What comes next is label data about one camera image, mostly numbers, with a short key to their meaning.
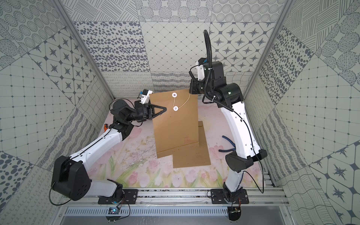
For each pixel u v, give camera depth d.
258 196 0.76
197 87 0.56
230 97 0.42
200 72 0.56
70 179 0.41
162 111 0.65
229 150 0.91
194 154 0.89
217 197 0.73
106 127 1.01
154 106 0.66
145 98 0.65
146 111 0.61
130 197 0.73
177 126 0.66
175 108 0.66
